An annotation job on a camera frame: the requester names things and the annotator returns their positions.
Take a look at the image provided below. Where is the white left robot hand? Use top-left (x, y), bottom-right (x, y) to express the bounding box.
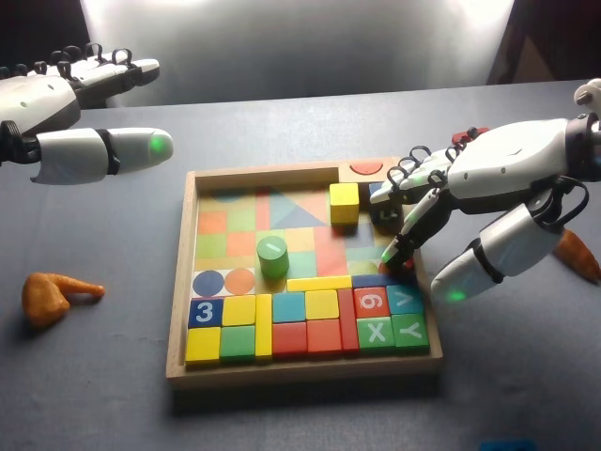
top-left (0, 42), bottom-right (175, 185)

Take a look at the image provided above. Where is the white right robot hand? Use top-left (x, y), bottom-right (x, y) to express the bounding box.
top-left (369, 117), bottom-right (591, 305)

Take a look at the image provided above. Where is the green cylinder block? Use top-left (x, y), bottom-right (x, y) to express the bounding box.
top-left (255, 235), bottom-right (290, 279)

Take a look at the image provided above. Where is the yellow cube block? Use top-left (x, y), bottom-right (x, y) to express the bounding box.
top-left (328, 181), bottom-right (362, 226)

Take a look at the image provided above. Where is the blue two-hole block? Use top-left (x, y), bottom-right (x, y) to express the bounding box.
top-left (479, 439), bottom-right (536, 451)

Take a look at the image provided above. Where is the orange toy carrot piece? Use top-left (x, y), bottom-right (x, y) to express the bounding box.
top-left (552, 228), bottom-right (601, 284)

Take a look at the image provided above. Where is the toy fried chicken drumstick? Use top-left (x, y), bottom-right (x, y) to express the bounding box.
top-left (22, 272), bottom-right (106, 329)

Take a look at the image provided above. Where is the wooden puzzle tray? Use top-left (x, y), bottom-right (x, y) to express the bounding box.
top-left (164, 157), bottom-right (445, 389)

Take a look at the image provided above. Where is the grey table cloth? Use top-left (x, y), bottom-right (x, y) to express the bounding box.
top-left (0, 79), bottom-right (601, 451)

